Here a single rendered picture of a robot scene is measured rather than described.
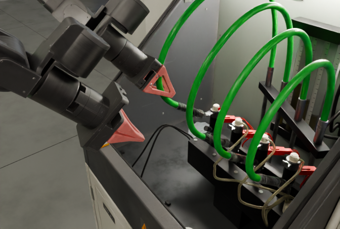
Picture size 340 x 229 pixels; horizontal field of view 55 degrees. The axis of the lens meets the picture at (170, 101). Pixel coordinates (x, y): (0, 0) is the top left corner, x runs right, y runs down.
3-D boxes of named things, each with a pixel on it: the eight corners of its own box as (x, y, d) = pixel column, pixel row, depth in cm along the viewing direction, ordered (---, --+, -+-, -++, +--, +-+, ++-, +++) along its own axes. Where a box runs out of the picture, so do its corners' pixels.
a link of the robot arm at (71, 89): (19, 83, 47) (20, 101, 43) (47, 46, 47) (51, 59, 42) (60, 106, 51) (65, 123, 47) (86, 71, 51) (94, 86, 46)
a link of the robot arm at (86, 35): (-18, 52, 45) (-18, 77, 38) (31, -16, 44) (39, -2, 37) (57, 91, 52) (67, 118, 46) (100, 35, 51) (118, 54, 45)
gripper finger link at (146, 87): (174, 78, 75) (144, 52, 71) (187, 85, 69) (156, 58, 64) (156, 101, 75) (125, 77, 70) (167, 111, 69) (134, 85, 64)
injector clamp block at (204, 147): (186, 179, 99) (187, 139, 91) (211, 166, 104) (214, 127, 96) (275, 266, 75) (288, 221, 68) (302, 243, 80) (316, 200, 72)
